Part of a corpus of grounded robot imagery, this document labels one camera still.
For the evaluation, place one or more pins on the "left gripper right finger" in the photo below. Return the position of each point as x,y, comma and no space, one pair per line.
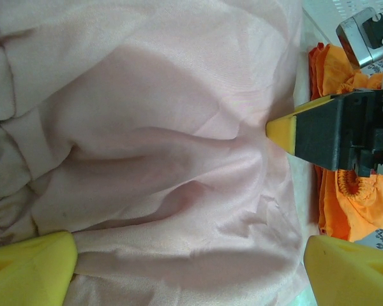
354,280

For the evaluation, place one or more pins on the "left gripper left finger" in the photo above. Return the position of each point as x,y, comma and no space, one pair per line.
25,274

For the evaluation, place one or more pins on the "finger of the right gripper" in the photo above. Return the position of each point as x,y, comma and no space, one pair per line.
316,134

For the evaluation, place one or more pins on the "red-orange shorts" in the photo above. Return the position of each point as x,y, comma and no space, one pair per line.
314,73

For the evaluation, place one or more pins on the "light orange shorts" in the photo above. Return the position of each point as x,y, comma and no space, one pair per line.
364,207

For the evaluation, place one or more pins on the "pink shorts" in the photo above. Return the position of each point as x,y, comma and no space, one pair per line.
147,127

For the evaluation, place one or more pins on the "white plastic basket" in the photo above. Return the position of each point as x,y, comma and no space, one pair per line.
351,4

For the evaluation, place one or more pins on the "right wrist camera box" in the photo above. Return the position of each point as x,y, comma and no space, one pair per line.
354,38

